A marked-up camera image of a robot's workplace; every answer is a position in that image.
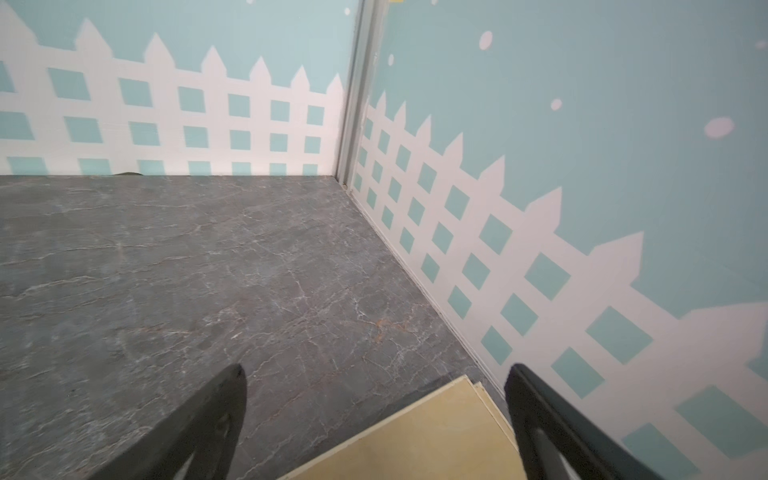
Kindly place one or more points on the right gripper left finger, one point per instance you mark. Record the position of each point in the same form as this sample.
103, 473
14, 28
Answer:
199, 437

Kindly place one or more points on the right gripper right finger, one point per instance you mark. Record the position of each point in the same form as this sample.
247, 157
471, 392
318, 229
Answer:
555, 440

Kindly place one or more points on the plywood board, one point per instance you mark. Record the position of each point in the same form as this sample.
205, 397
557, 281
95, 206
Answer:
448, 434
496, 413

